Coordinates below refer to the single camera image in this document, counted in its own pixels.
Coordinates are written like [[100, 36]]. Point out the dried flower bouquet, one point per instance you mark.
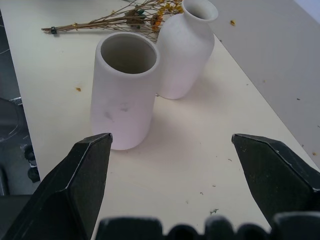
[[120, 20]]

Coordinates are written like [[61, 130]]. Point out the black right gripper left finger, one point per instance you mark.
[[75, 185]]

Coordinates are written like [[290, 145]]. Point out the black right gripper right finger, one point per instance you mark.
[[275, 180]]

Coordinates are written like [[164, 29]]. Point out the small brown food crumb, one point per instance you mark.
[[78, 89], [233, 22]]

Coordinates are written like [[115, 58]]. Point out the white bottle-shaped vase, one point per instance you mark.
[[186, 55]]

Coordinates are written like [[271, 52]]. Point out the white cylindrical vase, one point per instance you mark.
[[122, 100]]

